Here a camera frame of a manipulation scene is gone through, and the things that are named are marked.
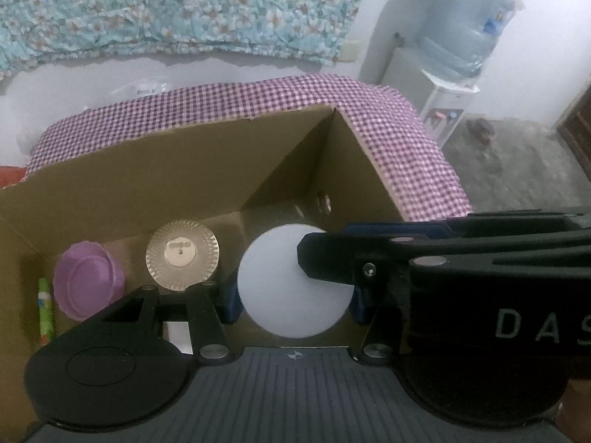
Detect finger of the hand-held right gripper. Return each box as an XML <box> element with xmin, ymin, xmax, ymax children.
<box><xmin>297</xmin><ymin>228</ymin><xmax>591</xmax><ymax>328</ymax></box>
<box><xmin>344</xmin><ymin>209</ymin><xmax>591</xmax><ymax>237</ymax></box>

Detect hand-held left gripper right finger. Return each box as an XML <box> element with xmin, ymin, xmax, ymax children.
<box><xmin>348</xmin><ymin>285</ymin><xmax>402</xmax><ymax>367</ymax></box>

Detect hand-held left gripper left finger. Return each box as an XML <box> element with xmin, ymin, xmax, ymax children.
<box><xmin>99</xmin><ymin>281</ymin><xmax>238</xmax><ymax>366</ymax></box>

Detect white plastic bottle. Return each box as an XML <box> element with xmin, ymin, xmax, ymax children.
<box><xmin>237</xmin><ymin>224</ymin><xmax>355</xmax><ymax>339</ymax></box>

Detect white charger plug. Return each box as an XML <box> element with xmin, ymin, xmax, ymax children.
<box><xmin>161</xmin><ymin>320</ymin><xmax>195</xmax><ymax>355</ymax></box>

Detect dark jar with gold lid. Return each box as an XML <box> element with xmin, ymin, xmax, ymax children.
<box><xmin>144</xmin><ymin>218</ymin><xmax>220</xmax><ymax>293</ymax></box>

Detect brown cardboard box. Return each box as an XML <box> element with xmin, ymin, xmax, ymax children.
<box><xmin>0</xmin><ymin>104</ymin><xmax>407</xmax><ymax>443</ymax></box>

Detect purple plastic lid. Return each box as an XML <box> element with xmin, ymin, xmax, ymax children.
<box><xmin>52</xmin><ymin>240</ymin><xmax>126</xmax><ymax>321</ymax></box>

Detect green lip balm tube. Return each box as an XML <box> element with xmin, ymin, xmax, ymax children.
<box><xmin>36</xmin><ymin>278</ymin><xmax>56</xmax><ymax>346</ymax></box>

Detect person's right forearm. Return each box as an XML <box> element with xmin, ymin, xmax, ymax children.
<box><xmin>556</xmin><ymin>376</ymin><xmax>591</xmax><ymax>443</ymax></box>

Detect dark shoes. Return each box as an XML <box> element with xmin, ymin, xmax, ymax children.
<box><xmin>465</xmin><ymin>117</ymin><xmax>497</xmax><ymax>146</ymax></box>

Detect white water dispenser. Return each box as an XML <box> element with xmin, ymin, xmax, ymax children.
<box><xmin>381</xmin><ymin>46</ymin><xmax>481</xmax><ymax>148</ymax></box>

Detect purple checked tablecloth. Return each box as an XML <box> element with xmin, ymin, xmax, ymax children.
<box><xmin>23</xmin><ymin>74</ymin><xmax>472</xmax><ymax>220</ymax></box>

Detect brown wooden door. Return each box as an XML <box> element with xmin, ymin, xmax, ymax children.
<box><xmin>556</xmin><ymin>85</ymin><xmax>591</xmax><ymax>176</ymax></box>

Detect blue water jug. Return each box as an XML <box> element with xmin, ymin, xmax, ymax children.
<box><xmin>418</xmin><ymin>0</ymin><xmax>515</xmax><ymax>81</ymax></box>

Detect white plastic bag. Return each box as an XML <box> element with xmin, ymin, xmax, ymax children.
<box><xmin>111</xmin><ymin>76</ymin><xmax>171</xmax><ymax>100</ymax></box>

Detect red gift bag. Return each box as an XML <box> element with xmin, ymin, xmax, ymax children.
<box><xmin>0</xmin><ymin>166</ymin><xmax>31</xmax><ymax>190</ymax></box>

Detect teal floral blanket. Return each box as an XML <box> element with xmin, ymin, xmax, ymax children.
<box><xmin>0</xmin><ymin>0</ymin><xmax>377</xmax><ymax>79</ymax></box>

